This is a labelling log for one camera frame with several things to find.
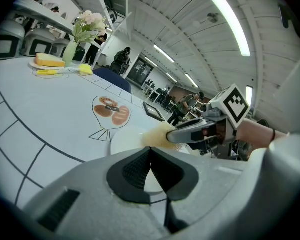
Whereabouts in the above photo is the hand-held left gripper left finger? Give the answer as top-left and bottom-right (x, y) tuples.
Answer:
(22, 146), (171, 240)

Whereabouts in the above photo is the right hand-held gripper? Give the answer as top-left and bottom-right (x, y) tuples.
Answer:
(165, 83), (251, 160)

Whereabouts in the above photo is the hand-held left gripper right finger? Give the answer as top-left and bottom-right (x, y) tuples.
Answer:
(149, 146), (256, 240)

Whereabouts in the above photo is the slice of toast bread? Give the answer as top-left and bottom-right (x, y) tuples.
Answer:
(141, 122), (185, 151)

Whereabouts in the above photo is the large white plate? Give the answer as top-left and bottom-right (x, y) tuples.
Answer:
(110, 127), (191, 194)

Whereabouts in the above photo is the small pale plate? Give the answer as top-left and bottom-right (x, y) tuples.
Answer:
(29, 59), (66, 70)

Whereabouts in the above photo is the person's right forearm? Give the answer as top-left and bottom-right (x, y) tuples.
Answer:
(236, 120), (291, 150)

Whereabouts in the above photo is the ceiling light strip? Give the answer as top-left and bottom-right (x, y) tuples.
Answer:
(210, 0), (251, 57)
(153, 44), (176, 63)
(245, 85), (254, 107)
(184, 73), (200, 89)

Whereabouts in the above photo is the blue chair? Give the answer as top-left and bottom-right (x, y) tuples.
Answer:
(92, 67), (133, 95)

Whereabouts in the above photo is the checked white tablecloth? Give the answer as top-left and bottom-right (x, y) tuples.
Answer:
(0, 56), (191, 210)

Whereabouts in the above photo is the round ceiling fixture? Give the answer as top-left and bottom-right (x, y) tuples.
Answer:
(207, 12), (220, 24)

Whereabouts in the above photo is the pale green vase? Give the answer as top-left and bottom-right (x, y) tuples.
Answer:
(62, 40), (79, 67)

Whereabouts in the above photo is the yellow dish brush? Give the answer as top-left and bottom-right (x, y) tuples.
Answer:
(36, 63), (94, 77)

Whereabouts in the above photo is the pink flower bouquet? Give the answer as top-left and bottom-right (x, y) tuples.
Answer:
(72, 10), (108, 45)

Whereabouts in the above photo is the white appliance with black screen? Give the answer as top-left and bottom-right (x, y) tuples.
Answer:
(21, 28), (56, 57)
(0, 20), (26, 60)
(49, 37), (71, 57)

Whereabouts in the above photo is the white metal shelf rack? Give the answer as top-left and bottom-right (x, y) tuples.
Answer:
(0, 0), (133, 60)

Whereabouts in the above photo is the dark picture frame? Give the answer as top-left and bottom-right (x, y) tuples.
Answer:
(142, 101), (166, 122)

